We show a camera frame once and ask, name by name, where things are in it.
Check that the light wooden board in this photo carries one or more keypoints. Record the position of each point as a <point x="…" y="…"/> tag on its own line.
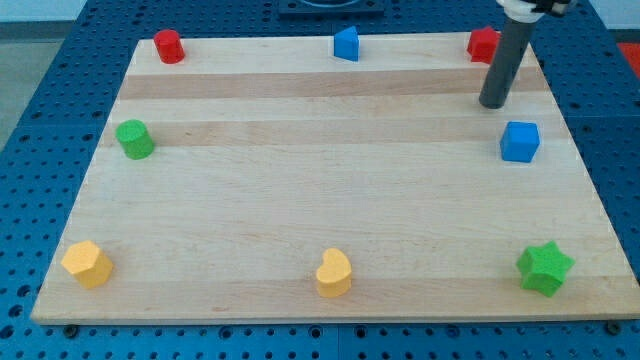
<point x="270" y="150"/>

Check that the yellow heart block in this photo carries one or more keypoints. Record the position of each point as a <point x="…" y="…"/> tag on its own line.
<point x="334" y="275"/>

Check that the blue triangle block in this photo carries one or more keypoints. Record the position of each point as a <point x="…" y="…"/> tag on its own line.
<point x="346" y="44"/>

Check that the green cylinder block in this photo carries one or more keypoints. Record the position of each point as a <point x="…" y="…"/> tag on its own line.
<point x="134" y="138"/>

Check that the red cylinder block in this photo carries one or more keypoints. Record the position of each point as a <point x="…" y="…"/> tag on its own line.
<point x="169" y="47"/>

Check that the blue cube block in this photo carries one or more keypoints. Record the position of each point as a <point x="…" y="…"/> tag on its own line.
<point x="519" y="142"/>

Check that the red star block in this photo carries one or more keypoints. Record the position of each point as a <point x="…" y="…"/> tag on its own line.
<point x="483" y="44"/>

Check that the green star block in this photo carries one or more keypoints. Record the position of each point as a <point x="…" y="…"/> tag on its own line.
<point x="544" y="268"/>

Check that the yellow hexagon block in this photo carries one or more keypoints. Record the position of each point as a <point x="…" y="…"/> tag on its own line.
<point x="88" y="264"/>

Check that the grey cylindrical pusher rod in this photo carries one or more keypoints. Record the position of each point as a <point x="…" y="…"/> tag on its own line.
<point x="511" y="47"/>

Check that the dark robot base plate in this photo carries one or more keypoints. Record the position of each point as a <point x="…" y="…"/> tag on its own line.
<point x="290" y="9"/>

